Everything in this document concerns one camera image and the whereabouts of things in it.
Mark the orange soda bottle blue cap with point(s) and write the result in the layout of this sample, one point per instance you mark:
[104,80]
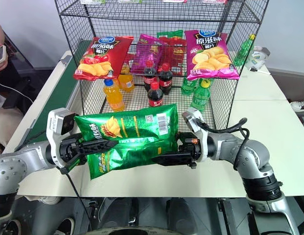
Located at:
[114,98]

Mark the large green chip bag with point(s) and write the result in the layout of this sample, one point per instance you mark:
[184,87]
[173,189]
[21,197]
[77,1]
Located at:
[142,127]

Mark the white marker pen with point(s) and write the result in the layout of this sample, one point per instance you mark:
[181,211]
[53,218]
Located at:
[261,71]

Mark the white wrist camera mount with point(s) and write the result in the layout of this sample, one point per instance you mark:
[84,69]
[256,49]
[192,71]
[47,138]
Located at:
[54,122]
[199,129]

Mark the black shoe white sole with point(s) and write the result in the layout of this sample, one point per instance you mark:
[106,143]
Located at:
[65,226]
[13,227]

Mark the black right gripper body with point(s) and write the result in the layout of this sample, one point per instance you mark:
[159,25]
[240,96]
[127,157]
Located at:
[187,145]

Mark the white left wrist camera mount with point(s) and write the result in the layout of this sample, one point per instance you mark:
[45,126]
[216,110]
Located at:
[54,122]

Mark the person's hand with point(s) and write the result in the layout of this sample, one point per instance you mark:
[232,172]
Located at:
[1,66]

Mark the large red chip bag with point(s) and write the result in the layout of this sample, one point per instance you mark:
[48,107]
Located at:
[103,58]

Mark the small magenta chip bag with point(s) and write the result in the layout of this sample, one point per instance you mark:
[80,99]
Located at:
[145,54]

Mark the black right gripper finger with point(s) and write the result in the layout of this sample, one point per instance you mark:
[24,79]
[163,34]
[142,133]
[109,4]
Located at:
[176,159]

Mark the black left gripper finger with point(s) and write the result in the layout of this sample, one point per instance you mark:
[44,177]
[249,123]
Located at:
[98,145]

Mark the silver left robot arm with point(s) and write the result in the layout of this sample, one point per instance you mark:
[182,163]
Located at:
[9,169]

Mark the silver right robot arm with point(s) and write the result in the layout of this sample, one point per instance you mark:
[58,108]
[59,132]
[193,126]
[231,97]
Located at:
[252,151]

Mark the green soda bottle yellow cap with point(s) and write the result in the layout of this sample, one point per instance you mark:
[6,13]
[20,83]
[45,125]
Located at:
[242,51]
[201,96]

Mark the small red chip bag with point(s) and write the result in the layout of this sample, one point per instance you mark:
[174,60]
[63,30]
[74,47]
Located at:
[175,54]

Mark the large magenta chip bag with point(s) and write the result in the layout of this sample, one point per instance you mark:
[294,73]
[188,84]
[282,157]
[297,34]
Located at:
[210,56]

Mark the cola bottle red cap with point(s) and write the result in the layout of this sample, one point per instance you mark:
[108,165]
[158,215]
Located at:
[150,76]
[155,96]
[166,80]

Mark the green belt conveyor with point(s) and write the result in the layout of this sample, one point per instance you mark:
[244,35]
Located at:
[58,98]

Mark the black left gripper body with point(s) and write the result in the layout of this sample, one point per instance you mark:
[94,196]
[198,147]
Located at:
[68,149]

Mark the small green chip bag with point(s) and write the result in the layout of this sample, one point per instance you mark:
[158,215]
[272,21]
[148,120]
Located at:
[170,33]

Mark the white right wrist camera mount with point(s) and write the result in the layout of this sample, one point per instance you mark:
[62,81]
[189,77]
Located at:
[199,129]

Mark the white sneaker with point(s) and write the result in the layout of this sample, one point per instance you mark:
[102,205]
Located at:
[300,104]

